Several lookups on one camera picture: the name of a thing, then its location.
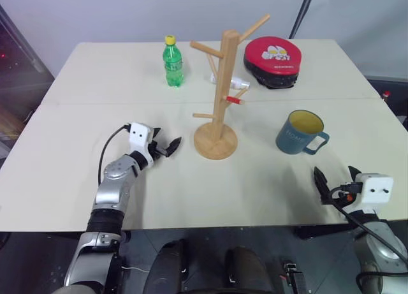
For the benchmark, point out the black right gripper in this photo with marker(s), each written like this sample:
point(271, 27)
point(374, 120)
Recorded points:
point(342, 196)

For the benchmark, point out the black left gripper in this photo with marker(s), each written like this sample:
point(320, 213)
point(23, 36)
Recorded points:
point(155, 150)

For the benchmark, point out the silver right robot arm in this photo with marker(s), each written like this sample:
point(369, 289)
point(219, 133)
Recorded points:
point(379, 243)

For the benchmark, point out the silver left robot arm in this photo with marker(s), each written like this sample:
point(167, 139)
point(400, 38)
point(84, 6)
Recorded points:
point(108, 192)

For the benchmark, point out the wooden mug tree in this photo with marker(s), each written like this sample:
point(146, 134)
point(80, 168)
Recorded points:
point(223, 109)

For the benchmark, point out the blue enamel mug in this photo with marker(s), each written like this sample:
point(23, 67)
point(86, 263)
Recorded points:
point(299, 133)

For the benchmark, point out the green plastic bottle yellow cap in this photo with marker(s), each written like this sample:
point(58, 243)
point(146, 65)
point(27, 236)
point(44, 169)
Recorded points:
point(173, 62)

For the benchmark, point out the red tape marker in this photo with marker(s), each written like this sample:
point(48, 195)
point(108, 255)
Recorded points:
point(235, 100)

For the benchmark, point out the small white bottle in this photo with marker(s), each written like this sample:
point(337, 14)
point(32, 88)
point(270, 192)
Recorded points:
point(240, 82)

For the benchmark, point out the black equipment with red knob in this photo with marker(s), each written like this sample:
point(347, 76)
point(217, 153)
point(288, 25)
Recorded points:
point(390, 99)

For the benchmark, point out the dark rounded shape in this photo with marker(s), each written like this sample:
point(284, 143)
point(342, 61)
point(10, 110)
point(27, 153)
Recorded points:
point(165, 268)

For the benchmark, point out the red and black punch pad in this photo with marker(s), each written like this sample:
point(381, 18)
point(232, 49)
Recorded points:
point(274, 59)

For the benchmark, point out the dark glass cabinet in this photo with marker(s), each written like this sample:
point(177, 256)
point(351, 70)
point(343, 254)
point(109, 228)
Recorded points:
point(19, 83)

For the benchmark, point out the black tripod leg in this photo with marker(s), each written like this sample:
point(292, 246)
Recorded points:
point(301, 13)

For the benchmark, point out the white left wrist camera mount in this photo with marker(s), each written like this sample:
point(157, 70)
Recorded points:
point(139, 138)

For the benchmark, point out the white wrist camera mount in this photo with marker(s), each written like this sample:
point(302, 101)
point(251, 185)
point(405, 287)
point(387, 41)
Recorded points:
point(375, 190)
point(139, 138)

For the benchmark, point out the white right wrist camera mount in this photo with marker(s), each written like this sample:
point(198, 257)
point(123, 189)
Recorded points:
point(375, 190)

